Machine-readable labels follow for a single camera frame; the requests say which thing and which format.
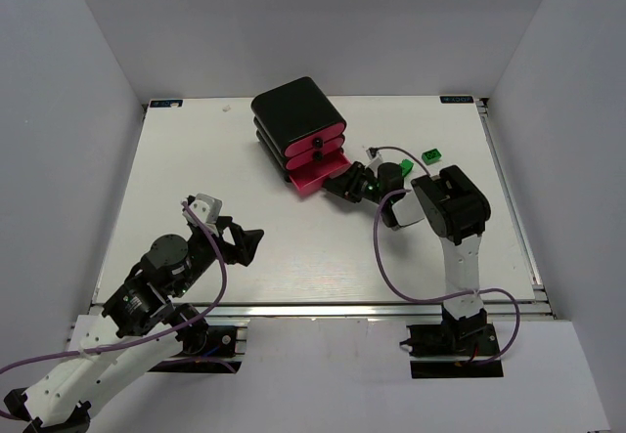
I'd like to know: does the green square lego brick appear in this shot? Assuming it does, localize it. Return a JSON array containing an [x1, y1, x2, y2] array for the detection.
[[422, 149, 442, 165]]

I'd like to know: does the right blue corner label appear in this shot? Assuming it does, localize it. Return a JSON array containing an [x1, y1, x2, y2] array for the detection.
[[439, 95, 474, 104]]

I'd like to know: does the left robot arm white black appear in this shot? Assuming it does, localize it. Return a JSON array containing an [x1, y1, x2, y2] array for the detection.
[[1, 217, 264, 432]]

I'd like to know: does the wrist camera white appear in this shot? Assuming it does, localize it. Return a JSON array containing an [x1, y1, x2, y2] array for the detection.
[[182, 194, 223, 236], [366, 147, 383, 175]]

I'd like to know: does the left blue corner label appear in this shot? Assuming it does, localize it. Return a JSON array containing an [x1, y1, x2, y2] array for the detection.
[[149, 99, 183, 108]]

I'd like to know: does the pink top drawer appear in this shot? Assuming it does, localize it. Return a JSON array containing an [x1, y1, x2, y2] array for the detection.
[[284, 123, 346, 157]]

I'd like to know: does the green small lego piece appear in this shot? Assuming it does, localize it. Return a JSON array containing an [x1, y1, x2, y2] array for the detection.
[[399, 159, 414, 177]]

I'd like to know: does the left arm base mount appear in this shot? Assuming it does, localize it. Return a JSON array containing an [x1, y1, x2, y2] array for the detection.
[[150, 321, 247, 374]]

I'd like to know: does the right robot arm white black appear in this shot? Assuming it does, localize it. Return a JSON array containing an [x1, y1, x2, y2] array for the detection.
[[323, 162, 491, 356]]

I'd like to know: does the black drawer cabinet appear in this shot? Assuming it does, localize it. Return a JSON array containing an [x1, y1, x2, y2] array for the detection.
[[250, 76, 347, 179]]

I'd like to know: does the pink bottom drawer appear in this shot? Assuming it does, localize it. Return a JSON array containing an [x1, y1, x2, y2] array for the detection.
[[289, 151, 351, 196]]

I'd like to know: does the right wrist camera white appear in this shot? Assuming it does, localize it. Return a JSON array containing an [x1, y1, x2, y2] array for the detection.
[[366, 147, 383, 175]]

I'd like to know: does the blue corner label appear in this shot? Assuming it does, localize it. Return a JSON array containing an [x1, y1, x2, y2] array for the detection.
[[439, 95, 474, 104], [149, 99, 183, 108]]

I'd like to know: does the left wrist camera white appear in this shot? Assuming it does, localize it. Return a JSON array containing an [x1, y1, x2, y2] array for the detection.
[[182, 194, 223, 236]]

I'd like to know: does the aluminium front rail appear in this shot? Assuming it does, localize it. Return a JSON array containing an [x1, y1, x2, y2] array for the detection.
[[208, 292, 554, 319]]

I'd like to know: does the purple cable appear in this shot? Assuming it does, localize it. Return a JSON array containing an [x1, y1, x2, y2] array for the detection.
[[0, 198, 229, 427], [365, 145, 520, 367]]

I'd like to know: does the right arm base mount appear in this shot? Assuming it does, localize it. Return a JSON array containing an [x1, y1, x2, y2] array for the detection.
[[399, 324, 504, 379]]

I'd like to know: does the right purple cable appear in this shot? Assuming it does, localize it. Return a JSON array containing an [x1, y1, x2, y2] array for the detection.
[[365, 145, 520, 367]]

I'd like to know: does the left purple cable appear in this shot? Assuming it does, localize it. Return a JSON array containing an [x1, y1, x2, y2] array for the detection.
[[0, 198, 229, 427]]

